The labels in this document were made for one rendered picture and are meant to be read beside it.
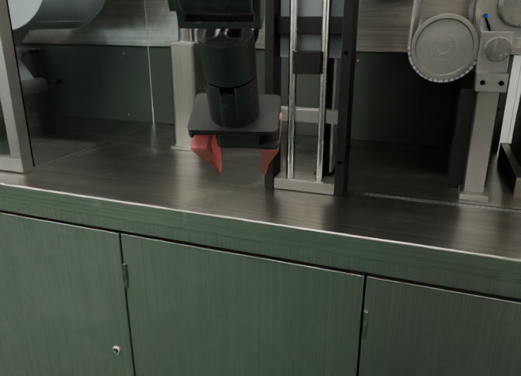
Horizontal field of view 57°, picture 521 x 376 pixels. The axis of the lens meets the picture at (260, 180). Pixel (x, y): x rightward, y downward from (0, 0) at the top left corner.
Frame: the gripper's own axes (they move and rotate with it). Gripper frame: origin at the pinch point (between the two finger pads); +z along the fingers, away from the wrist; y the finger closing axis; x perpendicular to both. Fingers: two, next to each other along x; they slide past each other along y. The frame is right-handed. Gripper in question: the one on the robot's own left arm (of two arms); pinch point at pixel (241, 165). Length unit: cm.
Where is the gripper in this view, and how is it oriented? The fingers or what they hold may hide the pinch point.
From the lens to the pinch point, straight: 61.8
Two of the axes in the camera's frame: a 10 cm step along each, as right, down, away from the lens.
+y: -9.9, -0.4, 1.1
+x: -1.0, 7.5, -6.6
